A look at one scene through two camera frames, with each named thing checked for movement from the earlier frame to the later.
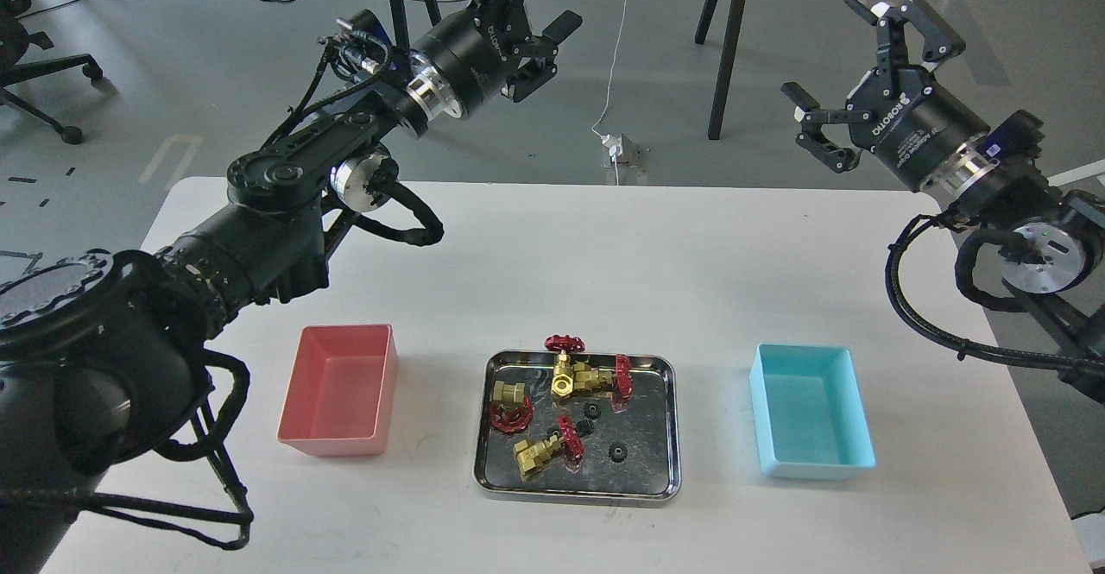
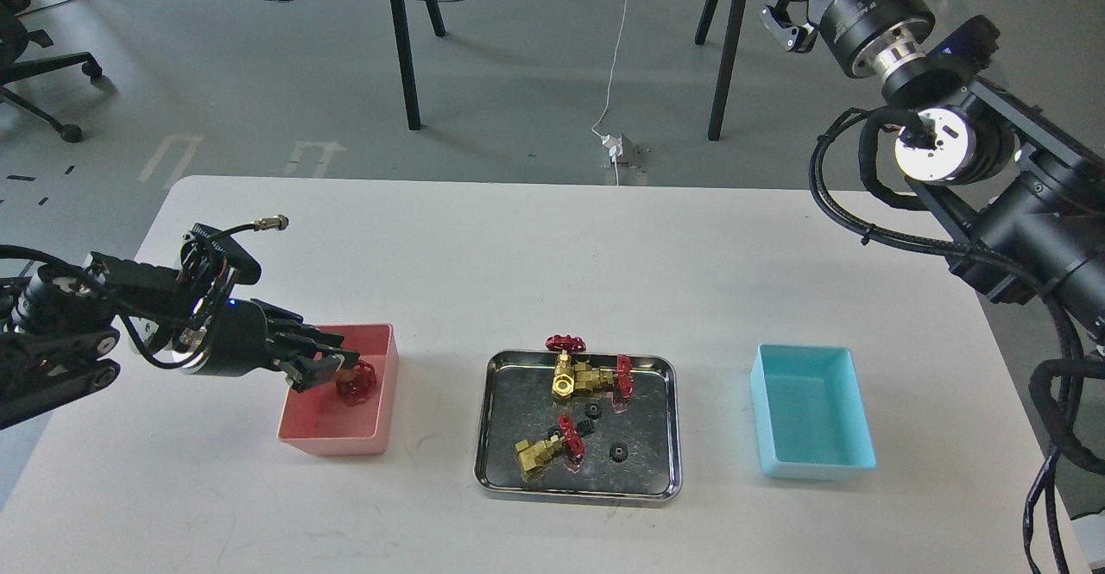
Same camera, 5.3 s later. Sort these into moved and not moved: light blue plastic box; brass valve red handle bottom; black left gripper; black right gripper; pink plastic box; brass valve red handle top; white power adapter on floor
Moved: black right gripper; black left gripper
Not moved: pink plastic box; brass valve red handle bottom; white power adapter on floor; light blue plastic box; brass valve red handle top
